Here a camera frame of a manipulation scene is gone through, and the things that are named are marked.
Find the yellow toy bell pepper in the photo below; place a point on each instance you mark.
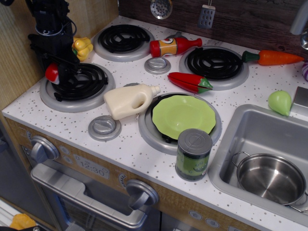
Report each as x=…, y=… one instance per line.
x=82, y=47

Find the grey oven door handle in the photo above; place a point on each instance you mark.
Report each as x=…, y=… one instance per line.
x=83, y=209

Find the upper grey stovetop knob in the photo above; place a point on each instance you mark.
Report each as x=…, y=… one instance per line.
x=157, y=65

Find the back right stove burner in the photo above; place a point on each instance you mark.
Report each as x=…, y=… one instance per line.
x=222, y=67

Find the right grey oven knob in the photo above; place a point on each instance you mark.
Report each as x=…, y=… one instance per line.
x=140, y=194

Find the orange toy carrot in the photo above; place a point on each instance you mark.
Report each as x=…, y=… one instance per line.
x=267, y=57

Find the yellow object on floor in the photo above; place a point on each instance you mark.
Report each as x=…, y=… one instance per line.
x=22, y=221

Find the red white toy sushi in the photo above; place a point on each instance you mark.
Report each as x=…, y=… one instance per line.
x=52, y=74

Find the oven clock display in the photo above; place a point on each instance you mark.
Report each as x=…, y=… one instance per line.
x=92, y=166

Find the silver sink basin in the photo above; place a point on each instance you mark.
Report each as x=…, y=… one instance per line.
x=255, y=130

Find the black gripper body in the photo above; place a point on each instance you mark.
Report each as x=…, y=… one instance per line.
x=58, y=46

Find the lower grey stovetop knob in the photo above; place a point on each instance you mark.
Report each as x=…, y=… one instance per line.
x=104, y=128

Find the light green toy pear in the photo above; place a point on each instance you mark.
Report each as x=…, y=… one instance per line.
x=280, y=102

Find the hanging metal strainer spoon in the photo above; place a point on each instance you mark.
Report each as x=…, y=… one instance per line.
x=161, y=9

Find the left grey oven knob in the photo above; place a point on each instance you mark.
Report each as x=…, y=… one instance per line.
x=43, y=150

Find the grey stovetop knob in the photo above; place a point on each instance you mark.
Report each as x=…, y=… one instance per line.
x=157, y=65
x=104, y=128

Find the cream toy detergent bottle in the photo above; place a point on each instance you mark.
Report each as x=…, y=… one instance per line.
x=129, y=100

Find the stove burner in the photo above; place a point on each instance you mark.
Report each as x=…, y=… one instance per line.
x=123, y=43
x=163, y=143
x=94, y=82
x=222, y=67

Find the red toy ketchup bottle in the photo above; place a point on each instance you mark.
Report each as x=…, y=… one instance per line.
x=172, y=46

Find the back left stove burner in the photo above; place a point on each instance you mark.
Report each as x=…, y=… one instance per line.
x=123, y=43

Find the grey oven knob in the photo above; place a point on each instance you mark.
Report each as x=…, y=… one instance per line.
x=43, y=150
x=140, y=194

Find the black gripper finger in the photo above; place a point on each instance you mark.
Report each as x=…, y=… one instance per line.
x=68, y=76
x=45, y=61

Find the front left stove burner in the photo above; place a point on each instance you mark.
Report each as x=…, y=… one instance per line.
x=94, y=82

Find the steel pot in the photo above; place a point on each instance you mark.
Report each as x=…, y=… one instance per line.
x=272, y=177

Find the green labelled toy can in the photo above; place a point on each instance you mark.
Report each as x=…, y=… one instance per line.
x=194, y=147

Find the front right stove burner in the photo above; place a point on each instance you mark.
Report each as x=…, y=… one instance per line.
x=163, y=143

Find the silver faucet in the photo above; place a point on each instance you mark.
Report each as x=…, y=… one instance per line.
x=298, y=27

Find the purple toy onion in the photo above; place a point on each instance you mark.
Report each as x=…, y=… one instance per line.
x=305, y=70

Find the hanging metal spatula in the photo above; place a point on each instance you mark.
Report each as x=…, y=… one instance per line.
x=206, y=17

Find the red toy chili pepper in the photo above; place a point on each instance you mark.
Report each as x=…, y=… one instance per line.
x=190, y=82

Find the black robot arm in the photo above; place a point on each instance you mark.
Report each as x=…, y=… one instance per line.
x=50, y=15

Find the light green plate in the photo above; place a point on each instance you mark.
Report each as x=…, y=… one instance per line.
x=175, y=114

